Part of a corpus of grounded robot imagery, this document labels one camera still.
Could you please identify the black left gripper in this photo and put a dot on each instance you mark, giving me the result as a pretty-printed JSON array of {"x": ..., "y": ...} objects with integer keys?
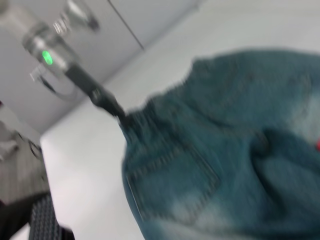
[{"x": 100, "y": 96}]

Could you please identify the blue denim shorts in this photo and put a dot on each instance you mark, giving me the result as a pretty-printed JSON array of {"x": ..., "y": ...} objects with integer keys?
[{"x": 200, "y": 150}]

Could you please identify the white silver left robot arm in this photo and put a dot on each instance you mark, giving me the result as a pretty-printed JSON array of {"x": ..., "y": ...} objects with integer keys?
[{"x": 37, "y": 42}]

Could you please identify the white wheeled stand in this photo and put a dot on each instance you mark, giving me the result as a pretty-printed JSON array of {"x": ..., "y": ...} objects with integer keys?
[{"x": 7, "y": 142}]

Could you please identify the black computer keyboard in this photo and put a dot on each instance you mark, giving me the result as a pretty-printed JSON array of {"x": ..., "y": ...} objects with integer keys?
[{"x": 43, "y": 217}]

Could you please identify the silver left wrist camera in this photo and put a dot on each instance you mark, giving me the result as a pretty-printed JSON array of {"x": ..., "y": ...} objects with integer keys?
[{"x": 77, "y": 12}]

